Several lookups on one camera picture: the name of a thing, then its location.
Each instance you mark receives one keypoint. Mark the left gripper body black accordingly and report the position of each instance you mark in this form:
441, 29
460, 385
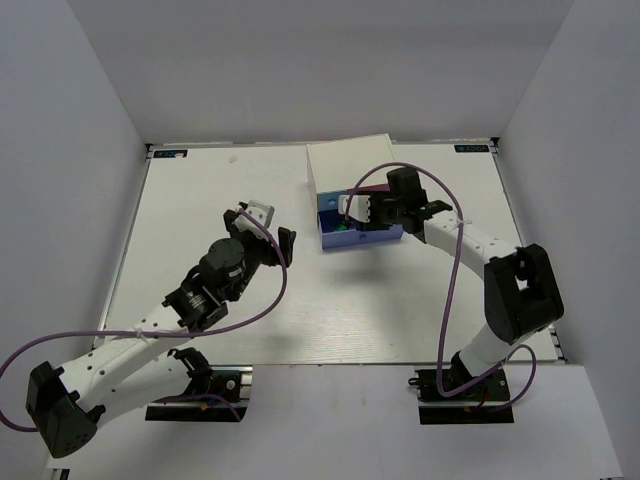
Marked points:
257, 252

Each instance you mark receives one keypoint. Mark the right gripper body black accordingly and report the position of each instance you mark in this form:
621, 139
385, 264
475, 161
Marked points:
385, 211

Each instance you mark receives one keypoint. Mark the pink drawer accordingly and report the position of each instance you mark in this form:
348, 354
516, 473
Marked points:
372, 189

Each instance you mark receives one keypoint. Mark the light blue drawer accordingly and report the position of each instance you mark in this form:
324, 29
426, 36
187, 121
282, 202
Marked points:
327, 201

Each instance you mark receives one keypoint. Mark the green highlighter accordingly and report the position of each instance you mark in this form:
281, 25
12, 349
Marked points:
343, 226

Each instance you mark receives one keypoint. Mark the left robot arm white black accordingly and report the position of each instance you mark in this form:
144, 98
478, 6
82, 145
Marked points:
152, 361

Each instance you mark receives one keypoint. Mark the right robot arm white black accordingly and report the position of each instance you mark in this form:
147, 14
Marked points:
521, 296

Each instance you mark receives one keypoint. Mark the right table label sticker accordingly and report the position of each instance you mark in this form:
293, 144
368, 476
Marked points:
471, 148

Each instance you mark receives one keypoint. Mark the table label sticker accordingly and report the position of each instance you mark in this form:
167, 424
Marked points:
471, 148
170, 154

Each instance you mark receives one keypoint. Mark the white drawer cabinet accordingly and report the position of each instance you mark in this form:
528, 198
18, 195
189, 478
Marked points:
336, 166

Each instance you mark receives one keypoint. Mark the left table label sticker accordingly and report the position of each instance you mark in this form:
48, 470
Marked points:
170, 154

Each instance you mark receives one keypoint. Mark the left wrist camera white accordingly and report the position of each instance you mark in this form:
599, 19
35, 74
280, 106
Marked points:
254, 217

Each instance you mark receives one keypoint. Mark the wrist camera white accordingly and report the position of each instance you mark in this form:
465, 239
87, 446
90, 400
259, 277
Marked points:
355, 208
254, 217

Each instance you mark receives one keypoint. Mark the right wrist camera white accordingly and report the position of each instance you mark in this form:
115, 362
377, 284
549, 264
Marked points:
355, 208

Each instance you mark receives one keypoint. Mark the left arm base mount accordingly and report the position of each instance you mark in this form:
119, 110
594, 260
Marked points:
221, 396

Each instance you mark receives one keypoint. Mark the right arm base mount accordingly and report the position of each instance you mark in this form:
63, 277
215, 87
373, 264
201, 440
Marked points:
481, 405

